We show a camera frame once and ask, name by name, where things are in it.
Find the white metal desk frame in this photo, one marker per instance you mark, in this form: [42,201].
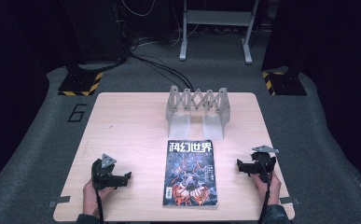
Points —
[218,17]

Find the black stand with hazard-striped base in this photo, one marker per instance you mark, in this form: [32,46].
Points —
[78,82]
[285,84]

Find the white expandable metal book rack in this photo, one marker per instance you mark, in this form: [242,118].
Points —
[197,105]

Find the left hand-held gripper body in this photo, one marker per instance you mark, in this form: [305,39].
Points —
[102,172]

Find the person's left hand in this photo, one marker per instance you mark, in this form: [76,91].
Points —
[89,199]

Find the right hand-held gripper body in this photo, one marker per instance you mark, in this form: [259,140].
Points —
[263,161]

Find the grey metal table bracket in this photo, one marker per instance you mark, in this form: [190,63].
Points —
[58,201]
[290,200]

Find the dark illustrated magazine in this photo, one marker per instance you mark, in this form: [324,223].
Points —
[190,174]

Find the person's right hand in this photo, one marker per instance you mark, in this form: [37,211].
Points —
[276,188]

